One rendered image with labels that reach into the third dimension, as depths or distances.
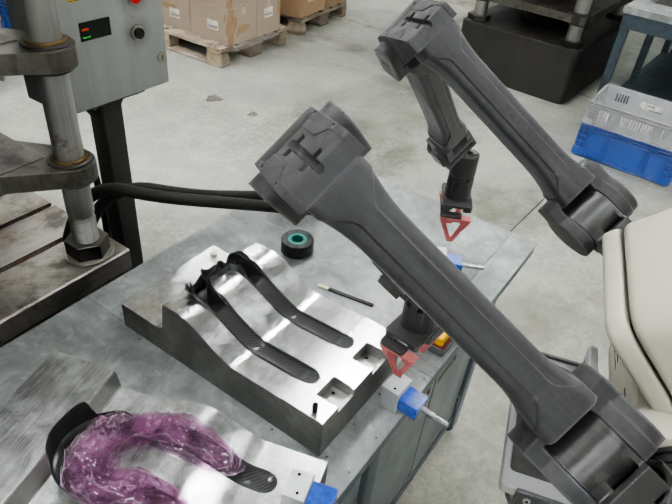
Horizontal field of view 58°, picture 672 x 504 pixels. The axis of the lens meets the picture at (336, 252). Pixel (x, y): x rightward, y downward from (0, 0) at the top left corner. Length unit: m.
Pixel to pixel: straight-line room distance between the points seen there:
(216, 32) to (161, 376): 3.84
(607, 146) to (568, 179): 3.18
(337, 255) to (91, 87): 0.69
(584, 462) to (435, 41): 0.56
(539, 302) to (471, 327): 2.29
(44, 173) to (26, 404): 0.51
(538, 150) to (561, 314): 1.93
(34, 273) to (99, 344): 0.31
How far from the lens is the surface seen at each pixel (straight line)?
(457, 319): 0.52
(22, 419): 1.07
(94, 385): 1.09
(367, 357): 1.17
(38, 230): 1.67
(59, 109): 1.35
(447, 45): 0.88
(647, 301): 0.68
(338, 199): 0.49
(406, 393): 1.16
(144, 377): 1.23
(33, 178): 1.40
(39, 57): 1.29
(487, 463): 2.17
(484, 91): 0.89
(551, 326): 2.72
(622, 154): 4.10
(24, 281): 1.52
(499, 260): 1.59
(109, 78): 1.57
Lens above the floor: 1.71
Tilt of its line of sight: 37 degrees down
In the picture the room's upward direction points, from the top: 6 degrees clockwise
